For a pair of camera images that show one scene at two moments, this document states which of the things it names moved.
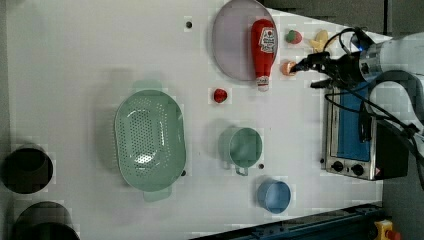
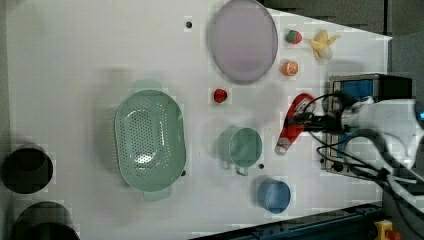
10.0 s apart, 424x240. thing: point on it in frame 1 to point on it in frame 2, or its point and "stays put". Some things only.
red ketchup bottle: x=264 y=45 to x=293 y=129
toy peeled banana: x=320 y=40 stays put
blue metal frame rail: x=355 y=223 stays put
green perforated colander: x=150 y=140 stays put
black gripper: x=346 y=69 to x=331 y=123
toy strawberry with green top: x=294 y=37 stays put
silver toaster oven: x=384 y=155 to x=374 y=85
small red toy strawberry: x=220 y=95 stays put
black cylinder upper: x=26 y=170 stays put
